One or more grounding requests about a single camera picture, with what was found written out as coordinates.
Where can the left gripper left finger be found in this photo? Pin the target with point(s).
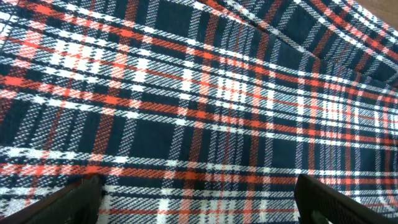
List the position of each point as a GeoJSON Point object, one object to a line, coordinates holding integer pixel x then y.
{"type": "Point", "coordinates": [78, 203]}

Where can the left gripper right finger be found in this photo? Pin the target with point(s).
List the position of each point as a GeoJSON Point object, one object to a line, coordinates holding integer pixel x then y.
{"type": "Point", "coordinates": [318, 203]}

